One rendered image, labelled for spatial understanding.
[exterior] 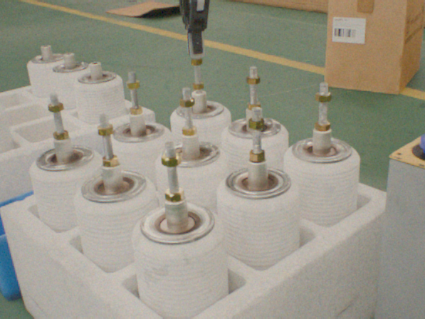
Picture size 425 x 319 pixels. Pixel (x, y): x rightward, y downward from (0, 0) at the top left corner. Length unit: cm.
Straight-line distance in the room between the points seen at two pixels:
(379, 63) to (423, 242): 119
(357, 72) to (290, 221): 117
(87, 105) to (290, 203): 57
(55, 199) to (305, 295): 33
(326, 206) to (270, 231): 11
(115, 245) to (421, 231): 32
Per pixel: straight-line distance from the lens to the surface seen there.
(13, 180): 98
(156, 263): 52
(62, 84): 115
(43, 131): 111
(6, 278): 89
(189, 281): 53
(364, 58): 172
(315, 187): 66
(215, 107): 85
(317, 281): 64
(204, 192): 66
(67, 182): 69
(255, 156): 59
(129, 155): 74
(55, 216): 72
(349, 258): 68
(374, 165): 124
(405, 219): 56
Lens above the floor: 54
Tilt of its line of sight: 25 degrees down
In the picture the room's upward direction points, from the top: 3 degrees counter-clockwise
